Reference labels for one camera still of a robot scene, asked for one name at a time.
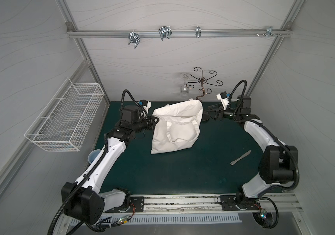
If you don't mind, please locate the white printed canvas tote bag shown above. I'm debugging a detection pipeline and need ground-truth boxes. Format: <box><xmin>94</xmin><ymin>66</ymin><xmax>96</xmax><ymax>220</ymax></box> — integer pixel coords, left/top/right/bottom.
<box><xmin>151</xmin><ymin>99</ymin><xmax>203</xmax><ymax>154</ymax></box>

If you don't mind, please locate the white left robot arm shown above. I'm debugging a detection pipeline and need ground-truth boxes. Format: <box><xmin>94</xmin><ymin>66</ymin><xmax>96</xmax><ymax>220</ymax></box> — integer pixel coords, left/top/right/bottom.
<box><xmin>61</xmin><ymin>100</ymin><xmax>159</xmax><ymax>225</ymax></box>

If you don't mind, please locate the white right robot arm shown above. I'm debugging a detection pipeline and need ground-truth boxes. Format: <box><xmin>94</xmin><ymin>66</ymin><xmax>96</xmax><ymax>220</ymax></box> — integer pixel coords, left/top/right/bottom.
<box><xmin>205</xmin><ymin>92</ymin><xmax>300</xmax><ymax>203</ymax></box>

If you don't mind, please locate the silver letter opener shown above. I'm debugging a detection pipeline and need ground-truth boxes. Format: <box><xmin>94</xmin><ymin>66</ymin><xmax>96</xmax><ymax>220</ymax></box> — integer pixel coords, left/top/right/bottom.
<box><xmin>230</xmin><ymin>150</ymin><xmax>252</xmax><ymax>165</ymax></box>

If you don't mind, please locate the bronze scroll hanger stand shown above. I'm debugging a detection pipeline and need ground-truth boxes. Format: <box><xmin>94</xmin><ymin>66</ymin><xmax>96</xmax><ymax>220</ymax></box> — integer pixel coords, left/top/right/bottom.
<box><xmin>184</xmin><ymin>67</ymin><xmax>224</xmax><ymax>121</ymax></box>

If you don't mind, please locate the light blue plastic cup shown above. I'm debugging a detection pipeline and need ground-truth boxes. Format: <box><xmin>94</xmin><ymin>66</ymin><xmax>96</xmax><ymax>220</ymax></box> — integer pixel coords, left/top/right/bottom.
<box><xmin>88</xmin><ymin>149</ymin><xmax>101</xmax><ymax>164</ymax></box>

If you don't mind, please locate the clear glass bottle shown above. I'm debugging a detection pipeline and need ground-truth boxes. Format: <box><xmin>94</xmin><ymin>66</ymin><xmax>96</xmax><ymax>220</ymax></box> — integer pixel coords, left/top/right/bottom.
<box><xmin>180</xmin><ymin>73</ymin><xmax>190</xmax><ymax>99</ymax></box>

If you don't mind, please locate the metal clamp far left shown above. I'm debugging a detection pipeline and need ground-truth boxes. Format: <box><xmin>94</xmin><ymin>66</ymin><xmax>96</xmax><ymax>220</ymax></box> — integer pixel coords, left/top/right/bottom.
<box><xmin>128</xmin><ymin>31</ymin><xmax>141</xmax><ymax>49</ymax></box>

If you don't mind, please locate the metal clamp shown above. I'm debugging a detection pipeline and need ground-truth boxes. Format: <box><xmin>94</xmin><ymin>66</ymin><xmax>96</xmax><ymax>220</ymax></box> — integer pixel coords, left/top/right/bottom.
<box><xmin>128</xmin><ymin>31</ymin><xmax>141</xmax><ymax>49</ymax></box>
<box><xmin>158</xmin><ymin>26</ymin><xmax>172</xmax><ymax>41</ymax></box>
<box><xmin>196</xmin><ymin>26</ymin><xmax>201</xmax><ymax>38</ymax></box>
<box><xmin>255</xmin><ymin>26</ymin><xmax>282</xmax><ymax>38</ymax></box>

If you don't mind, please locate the metal clamp right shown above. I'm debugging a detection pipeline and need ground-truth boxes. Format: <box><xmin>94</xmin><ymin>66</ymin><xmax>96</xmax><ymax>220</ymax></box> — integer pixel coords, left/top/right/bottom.
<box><xmin>255</xmin><ymin>26</ymin><xmax>282</xmax><ymax>38</ymax></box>

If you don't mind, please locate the white wire basket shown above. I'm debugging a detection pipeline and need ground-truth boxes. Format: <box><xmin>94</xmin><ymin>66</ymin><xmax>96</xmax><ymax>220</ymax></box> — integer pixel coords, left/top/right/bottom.
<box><xmin>24</xmin><ymin>78</ymin><xmax>104</xmax><ymax>152</ymax></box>

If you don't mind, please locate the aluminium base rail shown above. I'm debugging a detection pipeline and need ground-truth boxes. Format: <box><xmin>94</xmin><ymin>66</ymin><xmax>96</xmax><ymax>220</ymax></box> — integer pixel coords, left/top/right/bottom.
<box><xmin>101</xmin><ymin>193</ymin><xmax>303</xmax><ymax>216</ymax></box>

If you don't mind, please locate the aluminium top rail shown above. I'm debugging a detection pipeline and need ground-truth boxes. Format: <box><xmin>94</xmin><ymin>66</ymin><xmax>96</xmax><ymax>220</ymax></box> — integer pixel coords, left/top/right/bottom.
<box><xmin>67</xmin><ymin>28</ymin><xmax>293</xmax><ymax>38</ymax></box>

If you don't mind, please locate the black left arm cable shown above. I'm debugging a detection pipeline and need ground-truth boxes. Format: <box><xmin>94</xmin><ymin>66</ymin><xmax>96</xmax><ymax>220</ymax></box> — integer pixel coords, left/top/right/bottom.
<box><xmin>46</xmin><ymin>89</ymin><xmax>148</xmax><ymax>235</ymax></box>

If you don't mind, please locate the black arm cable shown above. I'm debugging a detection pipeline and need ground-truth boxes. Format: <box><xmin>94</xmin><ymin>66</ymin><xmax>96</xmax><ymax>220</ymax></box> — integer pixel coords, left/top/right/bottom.
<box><xmin>46</xmin><ymin>89</ymin><xmax>148</xmax><ymax>235</ymax></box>
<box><xmin>227</xmin><ymin>80</ymin><xmax>300</xmax><ymax>230</ymax></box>

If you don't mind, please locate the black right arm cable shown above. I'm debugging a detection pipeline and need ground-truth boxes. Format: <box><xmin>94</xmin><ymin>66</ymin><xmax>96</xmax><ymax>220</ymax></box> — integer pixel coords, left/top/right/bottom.
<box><xmin>227</xmin><ymin>80</ymin><xmax>300</xmax><ymax>230</ymax></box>

